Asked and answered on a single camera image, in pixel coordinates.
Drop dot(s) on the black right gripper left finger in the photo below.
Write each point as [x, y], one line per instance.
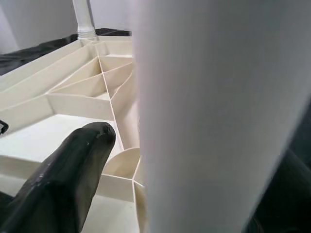
[60, 184]

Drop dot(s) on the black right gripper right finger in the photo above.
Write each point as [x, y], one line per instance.
[286, 201]

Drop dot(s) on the white plastic table top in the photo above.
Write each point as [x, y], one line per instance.
[60, 126]

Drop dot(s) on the white plastic table leg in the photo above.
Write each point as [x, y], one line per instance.
[83, 17]
[206, 109]

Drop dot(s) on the black tablecloth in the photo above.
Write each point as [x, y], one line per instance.
[24, 55]

